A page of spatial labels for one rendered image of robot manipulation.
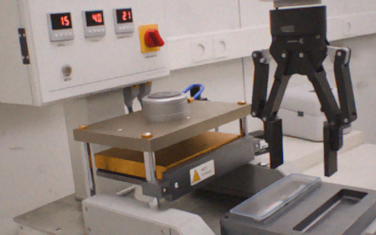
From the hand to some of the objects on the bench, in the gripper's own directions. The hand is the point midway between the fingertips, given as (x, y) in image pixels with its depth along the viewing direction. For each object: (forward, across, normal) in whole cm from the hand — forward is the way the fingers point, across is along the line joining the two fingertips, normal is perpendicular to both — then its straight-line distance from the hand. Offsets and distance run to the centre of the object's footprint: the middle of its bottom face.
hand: (302, 152), depth 70 cm
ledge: (+32, -54, +78) cm, 100 cm away
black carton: (+28, -54, +77) cm, 98 cm away
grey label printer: (+28, -48, +108) cm, 121 cm away
